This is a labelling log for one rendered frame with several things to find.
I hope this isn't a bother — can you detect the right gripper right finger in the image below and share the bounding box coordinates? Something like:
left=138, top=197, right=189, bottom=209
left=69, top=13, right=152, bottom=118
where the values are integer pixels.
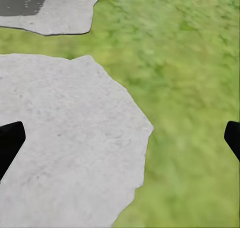
left=224, top=120, right=240, bottom=161

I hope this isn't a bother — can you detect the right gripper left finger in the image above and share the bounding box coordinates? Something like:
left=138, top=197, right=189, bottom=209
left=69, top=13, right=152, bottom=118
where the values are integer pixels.
left=0, top=121, right=26, bottom=181

